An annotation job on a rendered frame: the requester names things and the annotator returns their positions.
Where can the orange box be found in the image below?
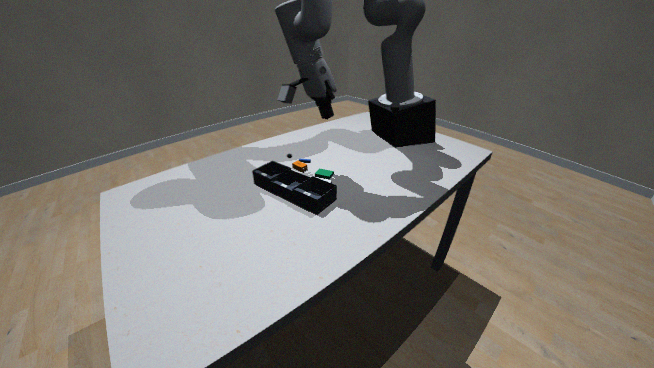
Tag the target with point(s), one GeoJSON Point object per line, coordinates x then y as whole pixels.
{"type": "Point", "coordinates": [299, 166]}

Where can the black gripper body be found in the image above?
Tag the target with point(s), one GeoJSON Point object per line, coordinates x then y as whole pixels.
{"type": "Point", "coordinates": [315, 86]}

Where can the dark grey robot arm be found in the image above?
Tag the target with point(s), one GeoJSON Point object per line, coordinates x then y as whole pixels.
{"type": "Point", "coordinates": [305, 20]}

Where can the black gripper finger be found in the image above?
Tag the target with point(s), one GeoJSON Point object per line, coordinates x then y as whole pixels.
{"type": "Point", "coordinates": [318, 103]}
{"type": "Point", "coordinates": [326, 103]}

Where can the black rack of bins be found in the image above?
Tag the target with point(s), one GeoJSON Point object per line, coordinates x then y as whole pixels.
{"type": "Point", "coordinates": [311, 193]}

